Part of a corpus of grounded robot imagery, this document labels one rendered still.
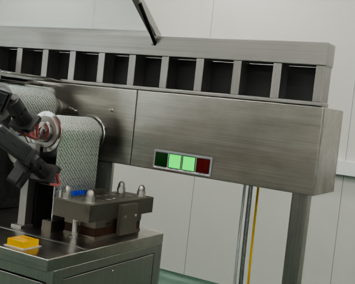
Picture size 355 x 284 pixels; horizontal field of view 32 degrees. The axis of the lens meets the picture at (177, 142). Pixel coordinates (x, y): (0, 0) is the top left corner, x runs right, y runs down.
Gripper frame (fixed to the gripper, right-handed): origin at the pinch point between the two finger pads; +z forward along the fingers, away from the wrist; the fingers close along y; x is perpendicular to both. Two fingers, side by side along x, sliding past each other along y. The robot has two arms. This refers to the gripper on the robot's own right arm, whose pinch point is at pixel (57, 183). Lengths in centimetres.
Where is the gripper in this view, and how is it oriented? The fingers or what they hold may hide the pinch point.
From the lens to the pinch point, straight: 223.5
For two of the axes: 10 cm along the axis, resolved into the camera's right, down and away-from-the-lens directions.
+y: 8.6, 1.2, -4.9
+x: 3.4, -8.5, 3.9
